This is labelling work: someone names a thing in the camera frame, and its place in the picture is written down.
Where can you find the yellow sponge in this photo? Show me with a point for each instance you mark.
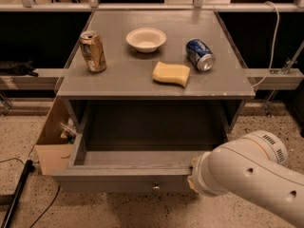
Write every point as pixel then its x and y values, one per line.
pixel 171 73

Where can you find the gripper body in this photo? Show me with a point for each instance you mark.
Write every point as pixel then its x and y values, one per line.
pixel 199 175

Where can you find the cardboard box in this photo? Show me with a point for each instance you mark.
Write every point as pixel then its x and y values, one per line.
pixel 53 152

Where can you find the grey top drawer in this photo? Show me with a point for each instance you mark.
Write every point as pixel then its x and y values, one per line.
pixel 141 146

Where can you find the metal railing frame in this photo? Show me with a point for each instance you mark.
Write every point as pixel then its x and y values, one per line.
pixel 216 5

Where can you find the grey drawer cabinet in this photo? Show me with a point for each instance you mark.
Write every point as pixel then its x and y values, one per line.
pixel 128 76

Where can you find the black metal bar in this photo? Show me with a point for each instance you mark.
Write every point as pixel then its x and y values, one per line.
pixel 11 201

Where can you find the gold soda can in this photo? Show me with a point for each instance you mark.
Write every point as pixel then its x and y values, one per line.
pixel 92 50

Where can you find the black object on shelf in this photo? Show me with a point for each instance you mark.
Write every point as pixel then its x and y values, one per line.
pixel 17 68

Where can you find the blue soda can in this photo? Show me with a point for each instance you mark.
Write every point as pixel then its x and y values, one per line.
pixel 200 55

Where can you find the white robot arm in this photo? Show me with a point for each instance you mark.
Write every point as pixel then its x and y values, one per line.
pixel 252 167

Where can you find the crumpled trash in box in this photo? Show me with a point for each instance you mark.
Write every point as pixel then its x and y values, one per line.
pixel 68 131

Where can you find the white bowl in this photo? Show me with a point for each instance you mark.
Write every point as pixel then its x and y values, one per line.
pixel 146 40

